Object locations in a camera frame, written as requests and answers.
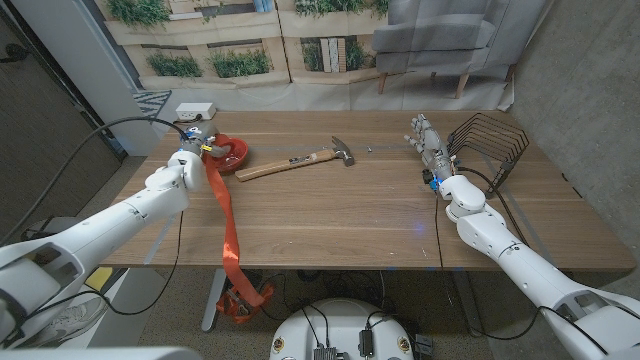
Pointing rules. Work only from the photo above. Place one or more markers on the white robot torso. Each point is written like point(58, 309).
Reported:
point(345, 320)

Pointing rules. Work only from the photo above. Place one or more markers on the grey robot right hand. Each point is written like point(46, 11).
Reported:
point(434, 147)

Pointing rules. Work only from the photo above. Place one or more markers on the grey sneaker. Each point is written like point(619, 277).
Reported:
point(70, 320)

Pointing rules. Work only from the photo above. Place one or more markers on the red bowl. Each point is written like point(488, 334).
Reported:
point(239, 150)

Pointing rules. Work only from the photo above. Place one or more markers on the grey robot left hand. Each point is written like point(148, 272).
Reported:
point(200, 139)

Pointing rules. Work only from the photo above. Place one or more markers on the black adapter on torso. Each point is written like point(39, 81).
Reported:
point(366, 342)

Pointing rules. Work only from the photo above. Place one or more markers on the white table leg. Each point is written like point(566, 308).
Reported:
point(214, 300)

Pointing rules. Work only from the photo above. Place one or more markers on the printed room backdrop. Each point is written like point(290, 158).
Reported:
point(325, 95)

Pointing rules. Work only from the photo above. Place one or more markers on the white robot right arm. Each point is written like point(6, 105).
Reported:
point(525, 272)

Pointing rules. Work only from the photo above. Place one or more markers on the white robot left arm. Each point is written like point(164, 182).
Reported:
point(110, 225)

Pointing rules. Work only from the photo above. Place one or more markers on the white power strip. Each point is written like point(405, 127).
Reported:
point(195, 111)

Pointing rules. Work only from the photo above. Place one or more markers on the yellow and black floor pad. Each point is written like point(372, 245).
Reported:
point(102, 277)

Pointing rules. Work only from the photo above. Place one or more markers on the red satin ribbon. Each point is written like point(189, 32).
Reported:
point(230, 225)

